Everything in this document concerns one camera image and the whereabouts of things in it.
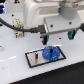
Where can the left metal peg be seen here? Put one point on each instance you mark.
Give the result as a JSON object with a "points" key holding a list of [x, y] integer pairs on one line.
{"points": [[36, 56]]}

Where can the black peg base plate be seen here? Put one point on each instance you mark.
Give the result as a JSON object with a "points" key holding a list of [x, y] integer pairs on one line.
{"points": [[30, 56]]}

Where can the beige multi-pin connector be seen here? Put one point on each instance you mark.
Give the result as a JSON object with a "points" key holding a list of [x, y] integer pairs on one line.
{"points": [[19, 24]]}

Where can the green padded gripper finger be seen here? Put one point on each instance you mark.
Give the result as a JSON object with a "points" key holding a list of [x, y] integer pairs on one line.
{"points": [[45, 39]]}

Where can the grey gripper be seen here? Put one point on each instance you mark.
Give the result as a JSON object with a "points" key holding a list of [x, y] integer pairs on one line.
{"points": [[62, 23]]}

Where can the blue gear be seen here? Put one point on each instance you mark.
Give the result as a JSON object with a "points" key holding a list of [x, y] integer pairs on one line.
{"points": [[51, 53]]}

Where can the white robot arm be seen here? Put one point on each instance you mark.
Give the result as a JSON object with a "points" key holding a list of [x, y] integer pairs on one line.
{"points": [[35, 11]]}

